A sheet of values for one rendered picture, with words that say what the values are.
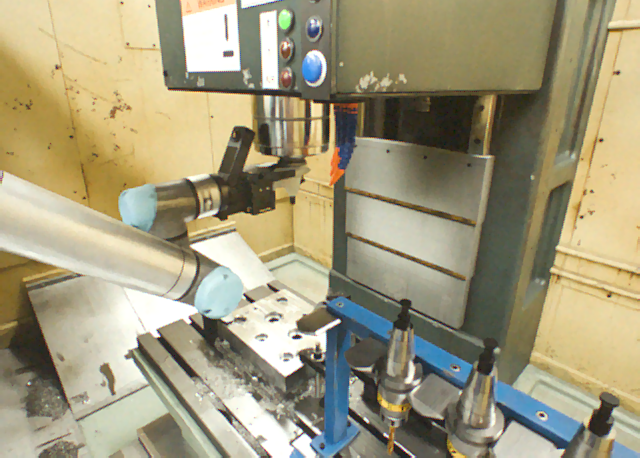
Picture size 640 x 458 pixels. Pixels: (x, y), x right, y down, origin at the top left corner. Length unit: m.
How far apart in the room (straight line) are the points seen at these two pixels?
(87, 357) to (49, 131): 0.79
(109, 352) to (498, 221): 1.32
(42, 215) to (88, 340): 1.16
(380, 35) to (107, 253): 0.40
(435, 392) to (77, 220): 0.47
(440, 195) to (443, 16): 0.60
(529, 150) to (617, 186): 0.40
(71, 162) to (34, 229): 1.21
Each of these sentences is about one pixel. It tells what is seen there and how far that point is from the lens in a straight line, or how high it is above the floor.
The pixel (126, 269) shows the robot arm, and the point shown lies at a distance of 0.52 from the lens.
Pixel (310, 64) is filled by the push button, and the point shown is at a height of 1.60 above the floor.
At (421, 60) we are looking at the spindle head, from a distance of 0.56.
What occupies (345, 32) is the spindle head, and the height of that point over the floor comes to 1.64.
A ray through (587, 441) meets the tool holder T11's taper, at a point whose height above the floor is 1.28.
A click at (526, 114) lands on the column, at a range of 1.04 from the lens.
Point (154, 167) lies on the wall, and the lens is 1.77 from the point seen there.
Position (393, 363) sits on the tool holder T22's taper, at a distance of 0.54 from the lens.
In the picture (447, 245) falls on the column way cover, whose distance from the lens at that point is 1.14.
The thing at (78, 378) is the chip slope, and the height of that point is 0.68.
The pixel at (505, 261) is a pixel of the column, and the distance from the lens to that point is 1.12.
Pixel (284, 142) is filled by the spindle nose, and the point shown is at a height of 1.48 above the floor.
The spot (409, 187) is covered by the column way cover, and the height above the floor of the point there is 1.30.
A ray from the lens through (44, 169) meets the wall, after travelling 1.67.
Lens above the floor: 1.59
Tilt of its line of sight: 20 degrees down
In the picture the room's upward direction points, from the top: 1 degrees clockwise
